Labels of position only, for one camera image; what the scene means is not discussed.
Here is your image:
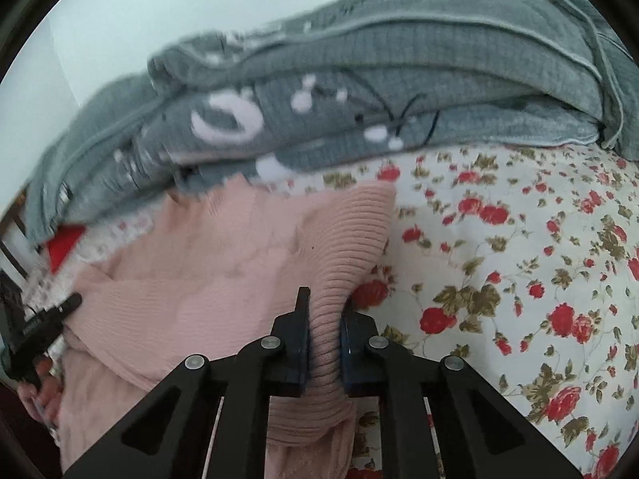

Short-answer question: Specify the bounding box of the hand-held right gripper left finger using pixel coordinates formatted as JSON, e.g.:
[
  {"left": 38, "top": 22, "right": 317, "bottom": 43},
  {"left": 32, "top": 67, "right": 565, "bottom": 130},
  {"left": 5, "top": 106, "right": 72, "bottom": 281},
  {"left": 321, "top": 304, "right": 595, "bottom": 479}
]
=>
[{"left": 62, "top": 287, "right": 313, "bottom": 479}]

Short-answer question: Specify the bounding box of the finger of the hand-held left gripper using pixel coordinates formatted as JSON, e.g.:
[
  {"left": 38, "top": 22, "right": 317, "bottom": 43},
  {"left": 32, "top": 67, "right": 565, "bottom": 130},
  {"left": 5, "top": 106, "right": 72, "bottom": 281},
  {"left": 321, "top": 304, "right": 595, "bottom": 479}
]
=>
[{"left": 25, "top": 293, "right": 83, "bottom": 327}]

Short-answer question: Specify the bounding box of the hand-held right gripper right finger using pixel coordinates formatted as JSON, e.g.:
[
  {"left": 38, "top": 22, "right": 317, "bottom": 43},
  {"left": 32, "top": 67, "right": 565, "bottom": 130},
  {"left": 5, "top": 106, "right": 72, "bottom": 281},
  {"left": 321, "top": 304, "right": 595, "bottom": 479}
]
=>
[{"left": 339, "top": 298, "right": 585, "bottom": 479}]

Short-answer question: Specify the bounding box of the pink knitted sweater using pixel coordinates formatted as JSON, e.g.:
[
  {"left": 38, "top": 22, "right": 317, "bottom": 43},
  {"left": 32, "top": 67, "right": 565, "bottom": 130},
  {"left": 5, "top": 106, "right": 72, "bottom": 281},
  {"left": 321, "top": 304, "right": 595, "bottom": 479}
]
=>
[{"left": 55, "top": 180, "right": 397, "bottom": 479}]

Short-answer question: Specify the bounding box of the person's left hand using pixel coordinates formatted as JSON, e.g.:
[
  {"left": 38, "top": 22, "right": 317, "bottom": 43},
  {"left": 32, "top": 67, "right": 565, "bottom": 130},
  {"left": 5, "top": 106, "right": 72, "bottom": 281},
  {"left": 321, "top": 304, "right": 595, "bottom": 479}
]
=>
[{"left": 19, "top": 356, "right": 65, "bottom": 432}]

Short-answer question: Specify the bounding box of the red pillow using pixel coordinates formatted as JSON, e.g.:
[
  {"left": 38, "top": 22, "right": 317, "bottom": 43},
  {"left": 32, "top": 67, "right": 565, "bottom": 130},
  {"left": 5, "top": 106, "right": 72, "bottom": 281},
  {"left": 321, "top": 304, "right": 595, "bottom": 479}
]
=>
[{"left": 45, "top": 224, "right": 87, "bottom": 275}]

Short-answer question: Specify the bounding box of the wooden bed headboard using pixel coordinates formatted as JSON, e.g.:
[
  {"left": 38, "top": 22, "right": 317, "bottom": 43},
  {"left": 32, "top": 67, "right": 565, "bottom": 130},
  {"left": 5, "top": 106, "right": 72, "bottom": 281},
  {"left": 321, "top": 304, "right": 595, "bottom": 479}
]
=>
[{"left": 0, "top": 200, "right": 32, "bottom": 283}]

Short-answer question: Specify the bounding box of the floral bed sheet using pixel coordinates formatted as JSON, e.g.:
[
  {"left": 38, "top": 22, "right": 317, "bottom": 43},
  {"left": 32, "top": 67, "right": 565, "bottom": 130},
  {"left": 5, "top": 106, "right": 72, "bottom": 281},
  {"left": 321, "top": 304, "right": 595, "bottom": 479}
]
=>
[{"left": 22, "top": 142, "right": 639, "bottom": 479}]

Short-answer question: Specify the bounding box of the grey patterned quilt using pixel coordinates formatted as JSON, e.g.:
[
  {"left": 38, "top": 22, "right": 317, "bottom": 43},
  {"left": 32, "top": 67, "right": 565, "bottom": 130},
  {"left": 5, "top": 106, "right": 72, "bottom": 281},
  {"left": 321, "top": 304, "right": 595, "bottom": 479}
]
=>
[{"left": 22, "top": 0, "right": 639, "bottom": 247}]

